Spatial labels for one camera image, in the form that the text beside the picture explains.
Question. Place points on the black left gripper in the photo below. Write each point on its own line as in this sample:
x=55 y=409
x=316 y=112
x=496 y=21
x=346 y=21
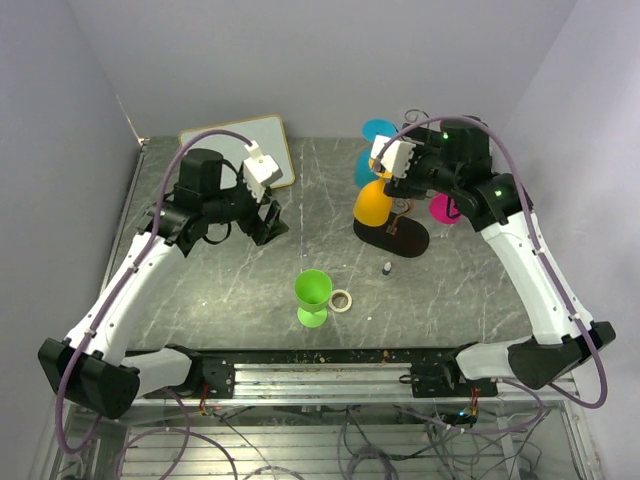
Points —
x=263 y=231

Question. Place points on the magenta plastic wine glass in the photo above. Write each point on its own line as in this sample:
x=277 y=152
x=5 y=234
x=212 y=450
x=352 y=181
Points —
x=444 y=210

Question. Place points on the aluminium mounting rail frame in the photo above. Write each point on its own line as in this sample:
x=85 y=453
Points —
x=384 y=413

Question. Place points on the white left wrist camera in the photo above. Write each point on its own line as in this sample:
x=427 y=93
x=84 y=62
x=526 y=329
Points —
x=259 y=171

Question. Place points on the white tape roll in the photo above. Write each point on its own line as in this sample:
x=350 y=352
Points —
x=340 y=301

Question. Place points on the orange plastic wine glass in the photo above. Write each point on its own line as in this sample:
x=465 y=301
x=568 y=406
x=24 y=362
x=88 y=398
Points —
x=373 y=206

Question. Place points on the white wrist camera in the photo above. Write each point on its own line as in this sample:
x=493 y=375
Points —
x=395 y=161
x=259 y=171

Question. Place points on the green plastic wine glass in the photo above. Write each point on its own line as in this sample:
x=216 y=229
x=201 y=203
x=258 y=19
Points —
x=313 y=289

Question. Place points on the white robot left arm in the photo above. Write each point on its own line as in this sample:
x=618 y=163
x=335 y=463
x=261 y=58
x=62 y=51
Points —
x=90 y=366

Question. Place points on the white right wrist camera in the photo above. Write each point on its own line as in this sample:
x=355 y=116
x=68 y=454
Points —
x=395 y=161

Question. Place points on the small framed whiteboard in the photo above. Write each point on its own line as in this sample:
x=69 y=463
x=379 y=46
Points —
x=267 y=131

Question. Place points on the blue plastic wine glass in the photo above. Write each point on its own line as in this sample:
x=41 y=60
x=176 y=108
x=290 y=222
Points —
x=370 y=129

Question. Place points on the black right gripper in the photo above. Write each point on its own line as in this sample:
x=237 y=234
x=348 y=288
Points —
x=409 y=186

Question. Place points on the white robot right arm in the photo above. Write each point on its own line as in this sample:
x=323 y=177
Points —
x=455 y=159

